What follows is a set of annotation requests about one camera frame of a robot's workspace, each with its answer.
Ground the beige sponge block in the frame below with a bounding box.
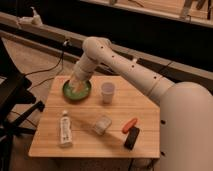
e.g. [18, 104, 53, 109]
[93, 116, 112, 135]

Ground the black rectangular remote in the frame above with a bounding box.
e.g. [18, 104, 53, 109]
[124, 127, 140, 150]

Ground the green ceramic bowl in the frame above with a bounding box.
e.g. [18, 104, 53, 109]
[62, 81, 92, 101]

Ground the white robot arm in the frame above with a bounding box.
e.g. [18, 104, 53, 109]
[71, 37, 213, 171]

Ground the wooden table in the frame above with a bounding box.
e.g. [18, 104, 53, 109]
[29, 76, 160, 158]

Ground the white spray bottle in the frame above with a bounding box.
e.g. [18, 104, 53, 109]
[17, 6, 43, 26]

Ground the translucent plastic cup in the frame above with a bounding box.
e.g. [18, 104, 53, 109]
[101, 82, 115, 104]

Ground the black cable left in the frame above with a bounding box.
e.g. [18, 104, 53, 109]
[23, 40, 72, 92]

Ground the long metal rail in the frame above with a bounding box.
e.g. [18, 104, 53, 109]
[0, 12, 213, 92]

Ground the orange marker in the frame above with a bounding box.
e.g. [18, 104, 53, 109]
[122, 118, 138, 134]

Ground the black chair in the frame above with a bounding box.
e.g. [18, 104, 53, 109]
[0, 37, 45, 171]

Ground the white tube with label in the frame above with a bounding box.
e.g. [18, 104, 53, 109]
[59, 110, 73, 147]

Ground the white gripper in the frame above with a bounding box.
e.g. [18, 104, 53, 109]
[69, 60, 94, 93]

